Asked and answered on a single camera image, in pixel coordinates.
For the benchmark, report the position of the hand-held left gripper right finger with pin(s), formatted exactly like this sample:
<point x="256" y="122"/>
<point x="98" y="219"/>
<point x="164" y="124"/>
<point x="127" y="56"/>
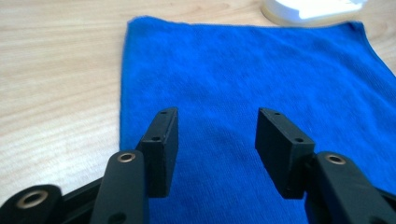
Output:
<point x="289" y="155"/>

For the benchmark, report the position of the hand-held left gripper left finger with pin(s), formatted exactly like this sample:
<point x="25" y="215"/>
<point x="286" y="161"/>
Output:
<point x="155" y="161"/>

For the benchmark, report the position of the blue cloth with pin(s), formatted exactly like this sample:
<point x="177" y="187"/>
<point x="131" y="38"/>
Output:
<point x="236" y="93"/>

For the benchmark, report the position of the white round object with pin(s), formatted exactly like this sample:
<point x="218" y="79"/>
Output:
<point x="308" y="11"/>

